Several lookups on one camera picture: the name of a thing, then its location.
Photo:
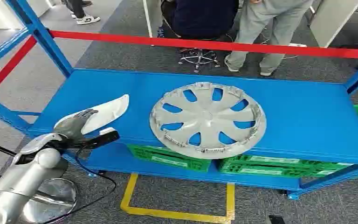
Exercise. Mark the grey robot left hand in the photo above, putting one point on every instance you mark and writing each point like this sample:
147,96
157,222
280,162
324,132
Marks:
71,125

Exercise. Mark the white curved plastic part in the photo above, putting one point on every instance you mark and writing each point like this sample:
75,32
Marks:
111,109

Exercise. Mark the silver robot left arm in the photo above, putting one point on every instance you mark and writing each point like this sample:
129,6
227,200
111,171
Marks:
27,176

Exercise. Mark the short red rack beam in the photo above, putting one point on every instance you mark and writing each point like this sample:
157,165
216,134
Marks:
10,65

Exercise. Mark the person in white shoes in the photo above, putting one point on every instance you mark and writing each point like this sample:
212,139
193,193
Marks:
80,10

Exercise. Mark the small water bottle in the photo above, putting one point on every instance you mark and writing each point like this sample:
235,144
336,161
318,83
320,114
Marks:
160,32

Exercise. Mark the white table leg panel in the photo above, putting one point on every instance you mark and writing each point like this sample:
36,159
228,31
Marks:
152,15

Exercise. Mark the grey plastic hubcap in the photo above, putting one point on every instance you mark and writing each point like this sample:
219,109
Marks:
208,119

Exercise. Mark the chrome office chair base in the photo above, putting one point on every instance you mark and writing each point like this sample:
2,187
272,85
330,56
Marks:
199,57

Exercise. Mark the long red rack beam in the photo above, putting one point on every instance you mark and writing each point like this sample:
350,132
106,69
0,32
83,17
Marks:
197,44

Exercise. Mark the seated person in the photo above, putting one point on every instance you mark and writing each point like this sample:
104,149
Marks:
203,18

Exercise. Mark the standing person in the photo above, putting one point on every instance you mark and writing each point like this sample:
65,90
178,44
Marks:
271,28

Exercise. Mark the blue metal shelf rack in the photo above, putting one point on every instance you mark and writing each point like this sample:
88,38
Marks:
305,120

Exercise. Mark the white power strip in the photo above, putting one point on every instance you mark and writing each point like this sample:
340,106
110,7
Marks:
298,45

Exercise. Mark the white partition panel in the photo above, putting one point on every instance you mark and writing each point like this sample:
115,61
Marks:
333,21

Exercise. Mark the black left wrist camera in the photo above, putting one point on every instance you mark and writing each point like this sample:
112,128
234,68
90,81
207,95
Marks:
103,137

